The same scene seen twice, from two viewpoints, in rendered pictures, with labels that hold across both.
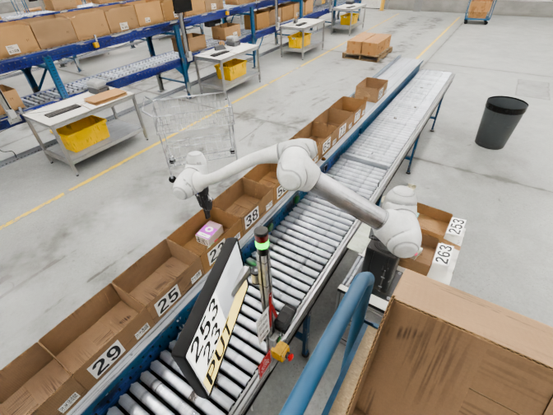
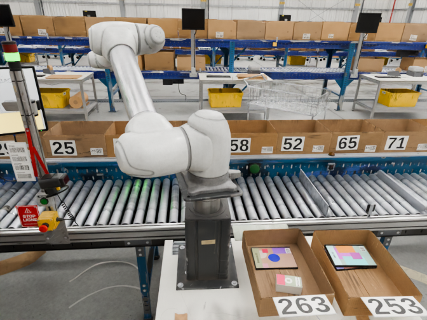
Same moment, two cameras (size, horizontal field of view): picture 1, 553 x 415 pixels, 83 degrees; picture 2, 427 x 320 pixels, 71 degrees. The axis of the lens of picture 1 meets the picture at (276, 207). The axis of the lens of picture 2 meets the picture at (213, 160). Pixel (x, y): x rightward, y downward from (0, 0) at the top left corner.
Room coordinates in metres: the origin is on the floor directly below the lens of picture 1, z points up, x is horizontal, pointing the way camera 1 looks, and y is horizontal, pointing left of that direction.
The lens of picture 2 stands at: (0.63, -1.42, 1.76)
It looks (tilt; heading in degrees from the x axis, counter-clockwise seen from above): 26 degrees down; 51
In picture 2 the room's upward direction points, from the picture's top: 1 degrees clockwise
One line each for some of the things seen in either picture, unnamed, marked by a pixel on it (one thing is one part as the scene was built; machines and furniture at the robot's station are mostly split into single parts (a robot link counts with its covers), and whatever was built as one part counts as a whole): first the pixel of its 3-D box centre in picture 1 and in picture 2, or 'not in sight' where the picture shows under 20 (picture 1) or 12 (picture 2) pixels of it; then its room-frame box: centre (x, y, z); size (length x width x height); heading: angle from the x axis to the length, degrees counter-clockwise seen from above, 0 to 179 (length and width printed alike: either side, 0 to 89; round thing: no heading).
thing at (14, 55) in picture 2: (262, 238); (11, 52); (0.79, 0.06, 1.62); 0.05 x 0.05 x 0.06
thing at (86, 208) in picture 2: (241, 319); (89, 202); (1.01, 0.23, 0.72); 0.52 x 0.05 x 0.05; 56
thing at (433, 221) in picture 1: (420, 220); (358, 267); (1.73, -1.08, 0.80); 0.38 x 0.28 x 0.10; 53
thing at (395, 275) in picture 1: (381, 262); (206, 237); (1.25, -0.63, 0.91); 0.26 x 0.26 x 0.33; 55
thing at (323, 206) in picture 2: not in sight; (312, 191); (2.17, -0.55, 0.76); 0.46 x 0.01 x 0.09; 56
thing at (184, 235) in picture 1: (206, 236); (138, 138); (1.48, 0.47, 0.96); 0.39 x 0.29 x 0.17; 146
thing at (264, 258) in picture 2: not in sight; (273, 258); (1.52, -0.79, 0.76); 0.19 x 0.14 x 0.02; 144
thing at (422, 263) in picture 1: (404, 246); (281, 266); (1.47, -0.87, 0.80); 0.38 x 0.28 x 0.10; 56
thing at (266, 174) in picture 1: (271, 179); (245, 136); (2.12, 0.03, 0.96); 0.39 x 0.29 x 0.17; 146
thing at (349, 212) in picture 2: (346, 186); (335, 195); (2.30, -0.64, 0.72); 0.52 x 0.05 x 0.05; 56
